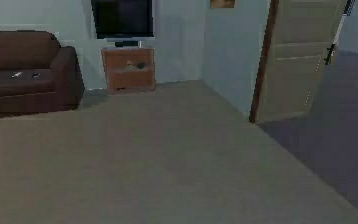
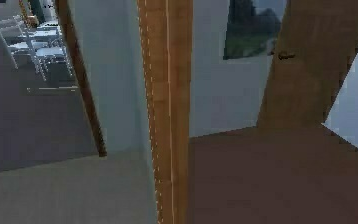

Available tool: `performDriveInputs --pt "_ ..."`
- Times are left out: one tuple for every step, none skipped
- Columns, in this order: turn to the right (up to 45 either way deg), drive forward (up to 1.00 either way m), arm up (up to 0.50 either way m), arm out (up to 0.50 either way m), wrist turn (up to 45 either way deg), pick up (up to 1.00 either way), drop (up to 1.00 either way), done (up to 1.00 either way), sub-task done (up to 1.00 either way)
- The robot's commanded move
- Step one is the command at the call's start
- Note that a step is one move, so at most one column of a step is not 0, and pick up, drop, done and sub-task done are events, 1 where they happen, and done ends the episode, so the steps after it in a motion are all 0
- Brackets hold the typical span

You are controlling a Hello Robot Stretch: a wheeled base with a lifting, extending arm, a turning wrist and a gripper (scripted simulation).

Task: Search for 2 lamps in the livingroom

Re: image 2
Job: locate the dark brown door frame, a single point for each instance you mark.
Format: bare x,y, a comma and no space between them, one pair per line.
82,80

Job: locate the white dining table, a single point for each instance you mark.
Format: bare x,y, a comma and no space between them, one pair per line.
48,31

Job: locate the brown wooden room door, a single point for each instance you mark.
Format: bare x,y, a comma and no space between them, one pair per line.
307,76

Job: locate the white slatted chair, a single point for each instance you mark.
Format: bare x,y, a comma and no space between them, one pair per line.
50,53
12,33

